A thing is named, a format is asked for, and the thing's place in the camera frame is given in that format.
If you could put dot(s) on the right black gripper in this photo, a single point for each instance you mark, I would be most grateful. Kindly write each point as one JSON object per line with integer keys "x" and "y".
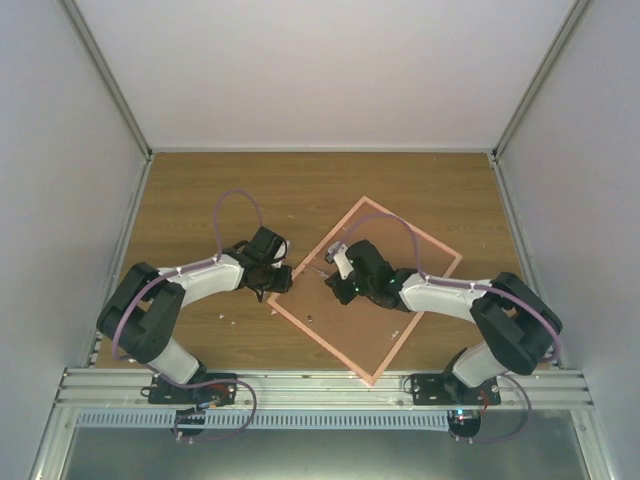
{"x": 344, "y": 296}

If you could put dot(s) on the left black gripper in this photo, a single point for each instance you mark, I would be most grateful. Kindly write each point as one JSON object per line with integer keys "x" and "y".
{"x": 283, "y": 284}

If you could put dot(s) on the long clear glass shard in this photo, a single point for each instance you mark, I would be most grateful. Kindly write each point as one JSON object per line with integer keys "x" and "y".
{"x": 319, "y": 272}

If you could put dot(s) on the pink picture frame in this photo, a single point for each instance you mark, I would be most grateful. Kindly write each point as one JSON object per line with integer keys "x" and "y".
{"x": 362, "y": 335}

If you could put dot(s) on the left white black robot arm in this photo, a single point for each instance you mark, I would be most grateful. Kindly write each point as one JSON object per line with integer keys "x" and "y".
{"x": 140, "y": 316}

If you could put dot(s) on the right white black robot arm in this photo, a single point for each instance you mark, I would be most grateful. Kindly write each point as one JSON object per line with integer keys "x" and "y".
{"x": 517, "y": 327}

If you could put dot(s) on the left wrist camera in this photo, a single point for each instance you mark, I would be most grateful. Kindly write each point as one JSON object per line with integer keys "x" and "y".
{"x": 282, "y": 252}

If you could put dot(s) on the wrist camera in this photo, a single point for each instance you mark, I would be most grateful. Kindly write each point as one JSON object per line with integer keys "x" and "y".
{"x": 337, "y": 255}
{"x": 282, "y": 252}

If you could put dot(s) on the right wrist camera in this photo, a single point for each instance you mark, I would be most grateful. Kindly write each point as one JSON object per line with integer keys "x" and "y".
{"x": 337, "y": 255}

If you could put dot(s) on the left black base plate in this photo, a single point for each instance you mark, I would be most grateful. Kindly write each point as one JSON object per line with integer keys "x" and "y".
{"x": 215, "y": 389}

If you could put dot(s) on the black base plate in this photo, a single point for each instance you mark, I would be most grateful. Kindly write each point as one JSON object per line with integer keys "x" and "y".
{"x": 215, "y": 389}
{"x": 433, "y": 389}

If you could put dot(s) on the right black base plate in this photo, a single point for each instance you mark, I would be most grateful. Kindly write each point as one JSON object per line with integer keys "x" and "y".
{"x": 433, "y": 389}

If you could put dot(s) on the grey slotted cable duct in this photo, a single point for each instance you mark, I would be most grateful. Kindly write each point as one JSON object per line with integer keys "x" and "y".
{"x": 268, "y": 419}

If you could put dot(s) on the aluminium mounting rail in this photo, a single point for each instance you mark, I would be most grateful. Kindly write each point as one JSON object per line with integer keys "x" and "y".
{"x": 311, "y": 390}

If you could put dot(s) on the left vertical aluminium post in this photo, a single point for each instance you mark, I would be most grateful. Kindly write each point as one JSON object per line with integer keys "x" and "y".
{"x": 101, "y": 65}

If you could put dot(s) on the vertical aluminium post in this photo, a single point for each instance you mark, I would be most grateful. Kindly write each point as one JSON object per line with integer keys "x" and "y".
{"x": 562, "y": 38}
{"x": 101, "y": 65}

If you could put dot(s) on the right vertical aluminium post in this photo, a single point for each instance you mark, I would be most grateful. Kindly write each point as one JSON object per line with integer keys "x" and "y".
{"x": 562, "y": 38}

